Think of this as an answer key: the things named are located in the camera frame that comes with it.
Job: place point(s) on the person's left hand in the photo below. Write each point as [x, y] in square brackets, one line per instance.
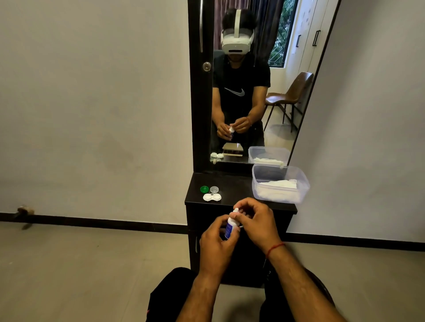
[212, 248]

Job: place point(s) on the person's right hand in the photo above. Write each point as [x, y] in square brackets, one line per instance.
[260, 225]

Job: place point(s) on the person's left thumb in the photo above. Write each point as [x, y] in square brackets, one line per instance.
[219, 222]

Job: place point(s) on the person's right thumb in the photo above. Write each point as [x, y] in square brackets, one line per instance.
[238, 221]

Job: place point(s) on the small white and blue bottle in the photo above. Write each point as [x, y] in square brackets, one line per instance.
[231, 229]

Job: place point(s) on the person's left forearm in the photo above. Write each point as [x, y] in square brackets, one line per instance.
[196, 298]

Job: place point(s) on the person's right forearm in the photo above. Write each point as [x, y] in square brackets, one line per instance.
[300, 285]

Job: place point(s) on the black dressing table cabinet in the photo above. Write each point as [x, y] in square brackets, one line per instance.
[202, 212]

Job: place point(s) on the white contact lens case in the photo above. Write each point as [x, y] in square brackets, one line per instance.
[212, 197]

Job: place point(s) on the clear lens case cap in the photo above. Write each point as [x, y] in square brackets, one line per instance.
[214, 189]

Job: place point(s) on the green lens case cap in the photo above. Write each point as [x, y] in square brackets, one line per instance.
[204, 189]

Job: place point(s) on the white cotton pads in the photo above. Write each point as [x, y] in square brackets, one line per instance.
[279, 189]

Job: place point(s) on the clear plastic container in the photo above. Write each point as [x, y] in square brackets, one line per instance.
[282, 185]

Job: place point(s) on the black trousers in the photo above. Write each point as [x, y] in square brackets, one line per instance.
[167, 295]

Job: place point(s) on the tall mirror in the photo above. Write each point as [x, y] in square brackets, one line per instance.
[285, 83]

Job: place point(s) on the round silver lock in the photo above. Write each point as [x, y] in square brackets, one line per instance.
[207, 66]

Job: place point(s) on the metal door stopper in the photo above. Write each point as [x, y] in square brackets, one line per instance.
[25, 211]

